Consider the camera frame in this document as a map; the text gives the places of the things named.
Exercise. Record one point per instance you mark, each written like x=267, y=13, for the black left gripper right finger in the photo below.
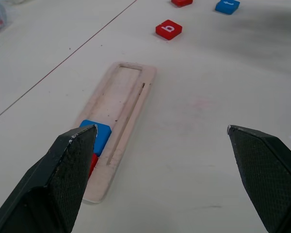
x=269, y=179

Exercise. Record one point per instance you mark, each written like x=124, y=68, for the blue letter tile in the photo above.
x=226, y=9

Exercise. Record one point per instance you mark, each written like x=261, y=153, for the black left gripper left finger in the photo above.
x=51, y=184

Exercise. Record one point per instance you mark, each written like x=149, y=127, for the red letter tile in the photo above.
x=175, y=32

